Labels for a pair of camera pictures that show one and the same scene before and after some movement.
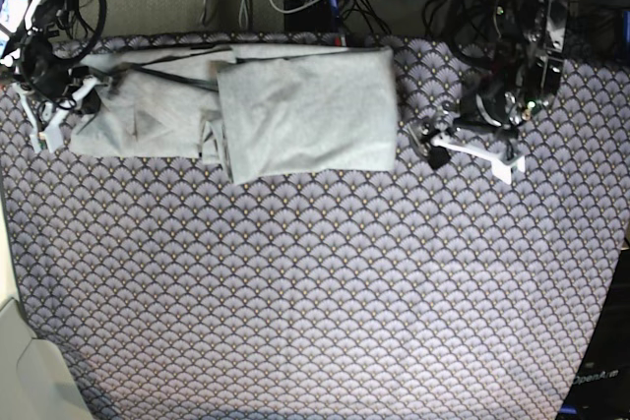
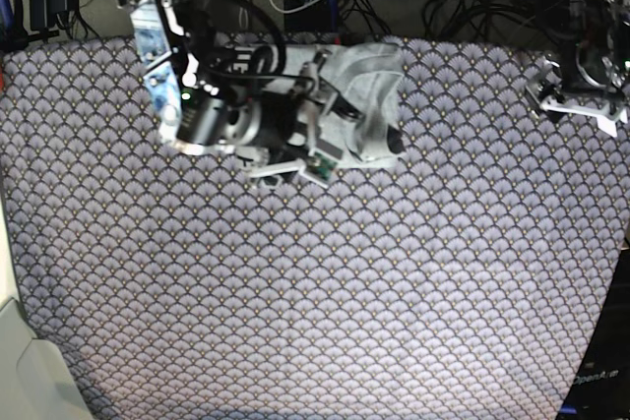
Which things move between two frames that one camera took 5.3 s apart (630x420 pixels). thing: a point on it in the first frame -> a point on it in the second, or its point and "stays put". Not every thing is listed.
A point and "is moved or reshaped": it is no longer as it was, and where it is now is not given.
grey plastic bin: (34, 382) stays put
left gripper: (53, 77) -> (275, 122)
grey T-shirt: (263, 110) is moved or reshaped
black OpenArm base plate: (600, 387) stays put
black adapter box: (317, 18) stays put
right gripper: (490, 108) -> (547, 83)
